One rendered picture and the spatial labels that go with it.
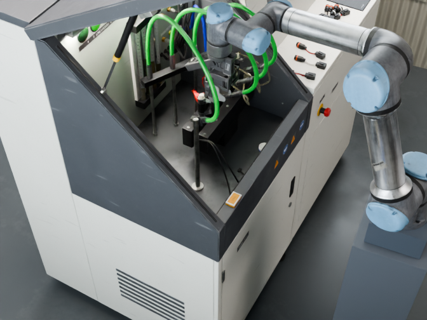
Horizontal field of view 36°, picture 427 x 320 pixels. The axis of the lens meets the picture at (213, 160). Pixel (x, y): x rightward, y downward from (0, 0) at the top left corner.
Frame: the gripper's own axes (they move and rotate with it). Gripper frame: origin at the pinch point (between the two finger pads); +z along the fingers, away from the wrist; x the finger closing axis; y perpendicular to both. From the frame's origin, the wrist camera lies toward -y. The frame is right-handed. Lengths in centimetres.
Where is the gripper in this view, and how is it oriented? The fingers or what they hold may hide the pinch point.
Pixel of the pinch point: (213, 98)
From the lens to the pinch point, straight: 213.4
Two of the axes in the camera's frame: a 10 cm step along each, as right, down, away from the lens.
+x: 4.9, -6.4, 5.9
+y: 8.7, 3.6, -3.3
